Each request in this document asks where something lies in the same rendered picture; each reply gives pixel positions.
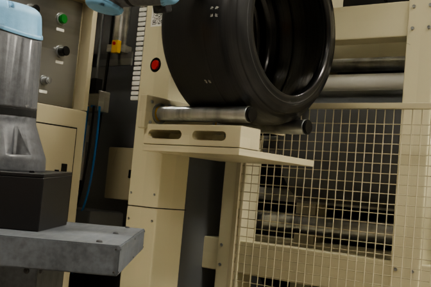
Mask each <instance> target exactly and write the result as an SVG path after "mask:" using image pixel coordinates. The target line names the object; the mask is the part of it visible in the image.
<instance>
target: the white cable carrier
mask: <svg viewBox="0 0 431 287"><path fill-rule="evenodd" d="M141 7H144V8H140V9H139V11H140V12H141V13H139V20H138V21H139V23H138V26H142V27H139V28H137V31H142V32H137V36H138V37H137V41H140V42H136V45H137V46H140V47H136V48H135V50H136V51H139V52H135V59H134V60H135V62H134V65H137V66H138V67H134V68H133V70H137V71H135V72H133V75H134V76H133V79H132V80H133V81H132V85H133V87H132V88H131V89H132V90H136V91H131V95H136V96H131V98H130V100H132V101H138V100H139V87H140V75H141V68H142V55H143V48H144V36H145V29H146V17H147V10H148V6H141Z"/></svg>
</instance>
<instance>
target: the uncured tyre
mask: <svg viewBox="0 0 431 287"><path fill-rule="evenodd" d="M210 4H220V7H219V19H209V12H210ZM171 8H172V11H171V12H169V13H163V14H162V45H163V49H164V55H165V60H166V63H167V66H168V69H169V72H170V73H171V76H172V78H173V80H174V82H175V84H176V86H177V88H178V90H179V92H180V93H181V95H182V97H183V98H184V99H185V100H186V102H187V103H188V104H189V105H190V106H253V107H254V108H255V109H256V111H257V118H256V120H255V121H254V122H250V123H244V122H218V123H220V124H225V125H246V126H277V125H281V124H284V123H287V122H290V121H293V120H295V119H297V118H299V117H300V116H302V115H303V114H304V113H305V112H306V111H307V110H308V109H309V108H310V107H311V105H312V104H313V102H314V101H315V100H316V99H317V97H318V96H319V94H320V93H321V91H322V90H323V88H324V86H325V84H326V81H327V79H328V76H329V73H330V70H331V67H332V62H333V58H334V50H335V16H334V8H333V4H332V0H179V1H178V2H177V3H176V4H172V5H171ZM203 78H210V79H211V80H212V83H213V85H205V83H204V81H203Z"/></svg>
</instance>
